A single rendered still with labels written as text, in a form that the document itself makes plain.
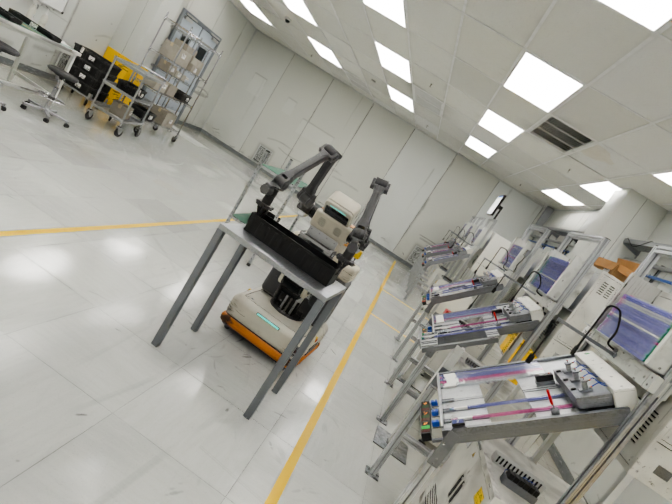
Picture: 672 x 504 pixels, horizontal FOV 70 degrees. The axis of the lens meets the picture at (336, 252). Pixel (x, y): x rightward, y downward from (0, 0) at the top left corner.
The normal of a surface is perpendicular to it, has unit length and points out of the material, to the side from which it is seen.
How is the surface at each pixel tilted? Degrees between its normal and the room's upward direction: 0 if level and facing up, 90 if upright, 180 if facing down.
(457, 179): 90
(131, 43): 90
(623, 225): 90
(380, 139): 90
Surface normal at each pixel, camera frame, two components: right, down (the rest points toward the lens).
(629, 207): -0.18, 0.09
